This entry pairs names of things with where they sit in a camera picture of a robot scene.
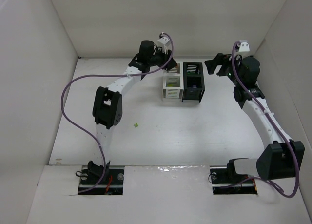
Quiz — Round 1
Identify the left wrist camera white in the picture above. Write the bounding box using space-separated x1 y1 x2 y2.
157 37 171 54

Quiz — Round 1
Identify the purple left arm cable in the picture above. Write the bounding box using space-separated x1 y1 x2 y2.
60 32 175 194

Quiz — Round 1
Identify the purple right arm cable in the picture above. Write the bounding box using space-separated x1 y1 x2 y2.
231 41 301 199

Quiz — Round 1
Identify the white slotted container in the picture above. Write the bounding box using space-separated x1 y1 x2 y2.
162 62 184 101

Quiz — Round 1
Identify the black slotted container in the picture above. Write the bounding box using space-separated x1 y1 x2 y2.
182 62 205 103

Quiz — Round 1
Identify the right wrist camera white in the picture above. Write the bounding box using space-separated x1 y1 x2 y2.
236 40 250 54

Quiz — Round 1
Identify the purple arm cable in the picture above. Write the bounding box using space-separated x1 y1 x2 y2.
60 32 175 194
231 41 301 199

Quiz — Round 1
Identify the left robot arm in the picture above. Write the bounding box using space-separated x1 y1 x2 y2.
92 37 177 179

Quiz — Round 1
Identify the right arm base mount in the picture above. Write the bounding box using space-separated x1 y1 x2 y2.
208 159 258 195

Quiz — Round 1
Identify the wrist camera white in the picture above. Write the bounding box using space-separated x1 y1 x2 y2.
236 40 250 54
157 37 171 54

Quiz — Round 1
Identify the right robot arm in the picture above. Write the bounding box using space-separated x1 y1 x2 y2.
205 53 305 180

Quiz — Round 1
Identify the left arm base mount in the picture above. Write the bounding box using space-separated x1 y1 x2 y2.
75 160 125 195

